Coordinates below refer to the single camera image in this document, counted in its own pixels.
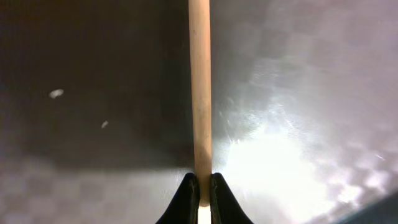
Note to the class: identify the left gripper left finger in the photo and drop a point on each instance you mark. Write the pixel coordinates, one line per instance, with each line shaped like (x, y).
(183, 208)

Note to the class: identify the wooden chopstick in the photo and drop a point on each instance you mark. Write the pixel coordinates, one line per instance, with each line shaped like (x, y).
(200, 65)

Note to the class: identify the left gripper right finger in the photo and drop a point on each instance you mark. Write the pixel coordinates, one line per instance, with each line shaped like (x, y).
(224, 207)

